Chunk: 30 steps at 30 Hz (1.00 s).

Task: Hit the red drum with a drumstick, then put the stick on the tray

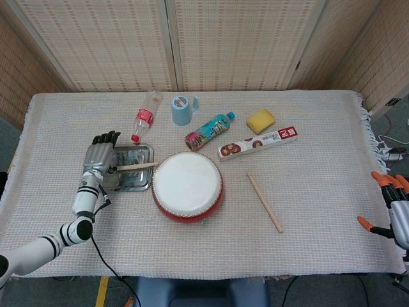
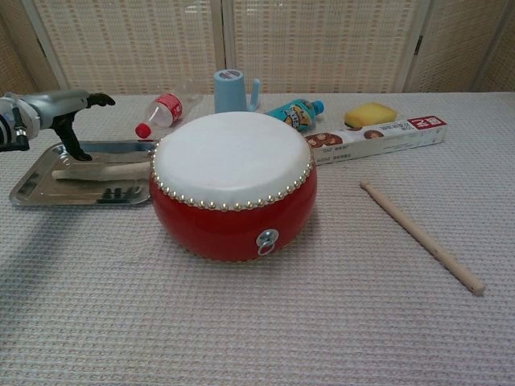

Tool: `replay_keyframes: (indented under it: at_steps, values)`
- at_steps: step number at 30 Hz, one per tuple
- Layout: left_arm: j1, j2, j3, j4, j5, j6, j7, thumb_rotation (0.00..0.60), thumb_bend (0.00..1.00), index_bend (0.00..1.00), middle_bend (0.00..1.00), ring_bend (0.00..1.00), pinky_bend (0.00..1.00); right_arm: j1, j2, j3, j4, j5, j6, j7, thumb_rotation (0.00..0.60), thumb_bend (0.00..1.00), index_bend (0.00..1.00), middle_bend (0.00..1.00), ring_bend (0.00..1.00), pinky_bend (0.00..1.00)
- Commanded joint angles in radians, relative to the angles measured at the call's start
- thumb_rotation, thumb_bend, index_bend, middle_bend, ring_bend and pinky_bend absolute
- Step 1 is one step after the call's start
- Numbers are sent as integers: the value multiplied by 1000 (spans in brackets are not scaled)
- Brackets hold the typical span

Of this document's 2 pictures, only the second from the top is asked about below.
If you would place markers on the bamboo folding screen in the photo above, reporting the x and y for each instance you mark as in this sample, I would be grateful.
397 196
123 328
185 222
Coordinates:
128 44

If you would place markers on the long cling film box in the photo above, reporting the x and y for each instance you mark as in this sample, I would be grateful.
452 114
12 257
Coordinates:
386 138

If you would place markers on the clear plastic bottle red cap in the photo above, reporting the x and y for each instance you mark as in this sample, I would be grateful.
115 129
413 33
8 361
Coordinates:
165 110

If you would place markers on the light blue plastic cup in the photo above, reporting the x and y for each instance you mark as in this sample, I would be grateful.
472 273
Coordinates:
229 92

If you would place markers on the wooden drumstick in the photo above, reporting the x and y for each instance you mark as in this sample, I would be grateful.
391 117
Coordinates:
422 237
100 171

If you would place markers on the colourful drink bottle blue cap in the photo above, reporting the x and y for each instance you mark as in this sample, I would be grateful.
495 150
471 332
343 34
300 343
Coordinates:
293 114

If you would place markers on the yellow sponge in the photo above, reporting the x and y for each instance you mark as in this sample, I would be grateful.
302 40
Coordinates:
370 114

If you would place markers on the red drum with white skin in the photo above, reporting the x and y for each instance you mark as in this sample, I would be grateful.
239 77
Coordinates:
229 161

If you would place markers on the white woven tablecloth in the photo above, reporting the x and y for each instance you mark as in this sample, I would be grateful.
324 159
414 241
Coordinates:
241 321

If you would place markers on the left silver black-fingered robot hand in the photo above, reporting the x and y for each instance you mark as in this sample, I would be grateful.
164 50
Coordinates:
56 104

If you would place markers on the rectangular steel tray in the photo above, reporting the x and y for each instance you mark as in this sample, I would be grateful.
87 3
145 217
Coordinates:
40 193

